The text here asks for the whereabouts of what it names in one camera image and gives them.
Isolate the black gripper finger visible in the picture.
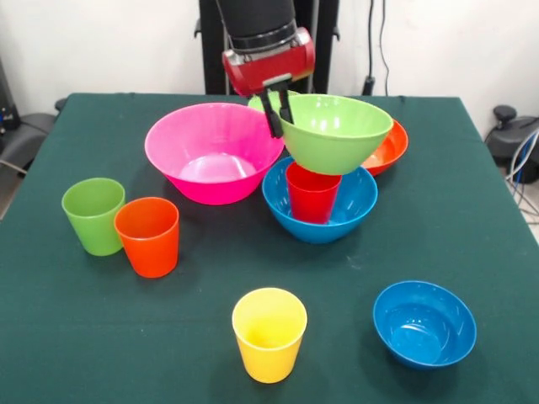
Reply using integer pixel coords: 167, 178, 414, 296
276, 85, 296, 126
258, 90, 285, 140

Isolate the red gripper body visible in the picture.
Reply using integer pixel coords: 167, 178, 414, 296
221, 26, 317, 98

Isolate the large green bowl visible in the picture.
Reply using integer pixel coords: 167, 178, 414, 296
280, 93, 395, 177

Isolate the red cup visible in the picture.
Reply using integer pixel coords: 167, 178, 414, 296
286, 162, 343, 225

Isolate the light blue bowl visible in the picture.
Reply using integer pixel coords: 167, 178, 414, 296
261, 156, 379, 245

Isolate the small green bowl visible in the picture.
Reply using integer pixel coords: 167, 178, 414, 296
247, 90, 299, 114

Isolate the large pink bowl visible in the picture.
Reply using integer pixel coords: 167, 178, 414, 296
143, 102, 286, 206

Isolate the orange bowl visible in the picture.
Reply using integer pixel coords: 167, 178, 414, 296
360, 119, 410, 177

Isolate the orange cup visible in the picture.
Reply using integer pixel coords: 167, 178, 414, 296
114, 197, 181, 279

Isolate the dark green table cloth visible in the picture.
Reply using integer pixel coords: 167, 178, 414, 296
0, 92, 539, 404

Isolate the green cup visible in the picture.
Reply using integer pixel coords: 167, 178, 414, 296
61, 178, 126, 257

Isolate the yellow cup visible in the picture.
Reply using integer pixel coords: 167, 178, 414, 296
231, 287, 308, 385

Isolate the black wheeled base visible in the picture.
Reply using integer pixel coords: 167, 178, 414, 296
0, 111, 56, 172
483, 104, 539, 169

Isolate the small dark blue bowl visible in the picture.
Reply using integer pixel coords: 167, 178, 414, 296
372, 280, 478, 371

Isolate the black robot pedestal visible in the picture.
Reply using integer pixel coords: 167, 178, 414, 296
194, 0, 340, 96

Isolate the black cable with adapter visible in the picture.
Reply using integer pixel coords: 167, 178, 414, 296
360, 0, 391, 97

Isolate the tangle of cables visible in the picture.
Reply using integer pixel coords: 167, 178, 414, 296
504, 125, 539, 222

